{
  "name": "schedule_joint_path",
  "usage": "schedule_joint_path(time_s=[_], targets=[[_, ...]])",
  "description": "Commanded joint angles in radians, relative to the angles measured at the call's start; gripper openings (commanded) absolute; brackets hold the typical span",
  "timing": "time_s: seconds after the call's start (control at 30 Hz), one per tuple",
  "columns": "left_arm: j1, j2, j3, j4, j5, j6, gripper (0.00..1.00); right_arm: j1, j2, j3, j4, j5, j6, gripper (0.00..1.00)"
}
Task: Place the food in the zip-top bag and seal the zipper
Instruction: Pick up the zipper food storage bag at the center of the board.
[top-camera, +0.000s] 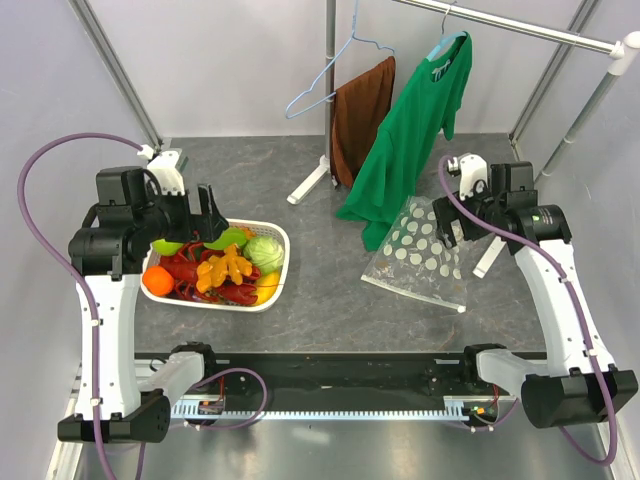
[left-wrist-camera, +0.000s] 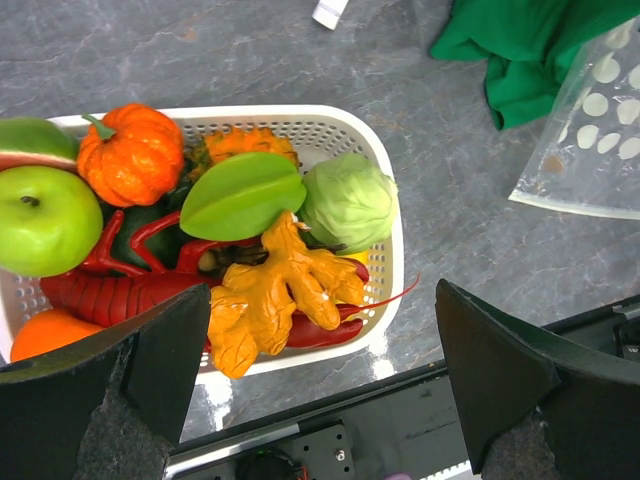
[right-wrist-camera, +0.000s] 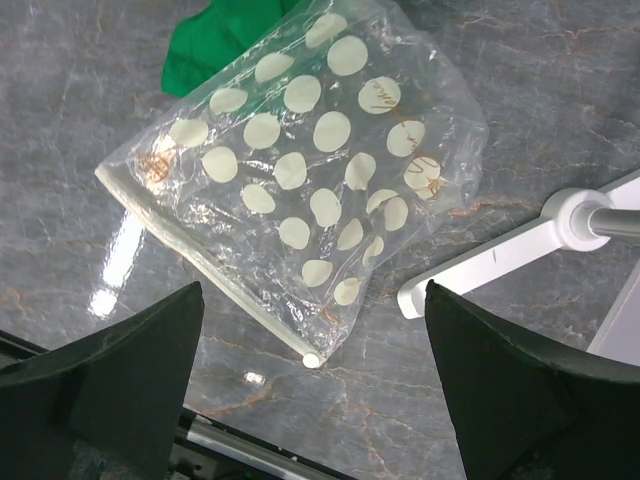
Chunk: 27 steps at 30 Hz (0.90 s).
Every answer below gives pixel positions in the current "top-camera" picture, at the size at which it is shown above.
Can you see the teal hanger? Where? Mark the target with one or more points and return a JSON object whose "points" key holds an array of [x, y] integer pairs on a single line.
{"points": [[445, 39]]}

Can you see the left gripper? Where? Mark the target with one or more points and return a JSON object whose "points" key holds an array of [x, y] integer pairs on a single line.
{"points": [[204, 227]]}

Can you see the toy orange fruit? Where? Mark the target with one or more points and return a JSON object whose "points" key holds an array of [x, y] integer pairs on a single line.
{"points": [[158, 281]]}

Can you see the white plastic basket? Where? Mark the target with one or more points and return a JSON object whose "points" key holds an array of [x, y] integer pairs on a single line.
{"points": [[253, 229]]}

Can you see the orange toy ginger root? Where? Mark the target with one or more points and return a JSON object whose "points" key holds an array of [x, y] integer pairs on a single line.
{"points": [[213, 272]]}

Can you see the green toy leafy vegetable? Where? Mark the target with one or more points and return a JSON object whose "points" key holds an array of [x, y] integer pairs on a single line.
{"points": [[231, 236]]}

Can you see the green t-shirt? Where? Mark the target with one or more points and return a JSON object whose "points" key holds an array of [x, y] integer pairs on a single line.
{"points": [[426, 107]]}

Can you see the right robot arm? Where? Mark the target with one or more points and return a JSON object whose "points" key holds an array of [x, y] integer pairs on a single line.
{"points": [[579, 383]]}

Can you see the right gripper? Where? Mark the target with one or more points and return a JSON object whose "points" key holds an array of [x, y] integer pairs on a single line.
{"points": [[445, 213]]}

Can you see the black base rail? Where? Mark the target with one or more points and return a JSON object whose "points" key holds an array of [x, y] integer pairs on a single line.
{"points": [[343, 381]]}

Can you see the brown cloth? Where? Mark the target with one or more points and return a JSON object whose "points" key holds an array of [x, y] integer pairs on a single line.
{"points": [[360, 106]]}

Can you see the red toy lobster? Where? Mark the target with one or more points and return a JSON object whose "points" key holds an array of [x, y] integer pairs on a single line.
{"points": [[182, 267]]}

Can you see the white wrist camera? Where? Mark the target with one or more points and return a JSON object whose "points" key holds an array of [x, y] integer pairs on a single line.
{"points": [[164, 170], [472, 171]]}

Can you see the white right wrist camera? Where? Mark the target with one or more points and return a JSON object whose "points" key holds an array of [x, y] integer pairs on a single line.
{"points": [[472, 171]]}

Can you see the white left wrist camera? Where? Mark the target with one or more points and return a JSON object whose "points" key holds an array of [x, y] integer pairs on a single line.
{"points": [[164, 170]]}

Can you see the dotted clear zip bag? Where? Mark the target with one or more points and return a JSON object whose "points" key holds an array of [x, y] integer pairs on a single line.
{"points": [[413, 263]]}

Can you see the yellow toy pepper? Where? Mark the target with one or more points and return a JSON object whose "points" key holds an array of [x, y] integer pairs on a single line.
{"points": [[266, 286]]}

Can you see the green toy apple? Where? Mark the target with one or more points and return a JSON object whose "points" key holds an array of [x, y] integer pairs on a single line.
{"points": [[166, 248]]}

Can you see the white cable duct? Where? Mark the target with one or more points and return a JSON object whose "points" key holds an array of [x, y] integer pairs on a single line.
{"points": [[454, 410]]}

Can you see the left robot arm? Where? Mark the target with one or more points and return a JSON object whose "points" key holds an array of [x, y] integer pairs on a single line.
{"points": [[136, 206]]}

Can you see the green toy cabbage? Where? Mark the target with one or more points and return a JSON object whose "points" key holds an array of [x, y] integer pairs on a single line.
{"points": [[265, 253]]}

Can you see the blue wire hanger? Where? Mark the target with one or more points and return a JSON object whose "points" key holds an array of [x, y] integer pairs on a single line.
{"points": [[329, 70]]}

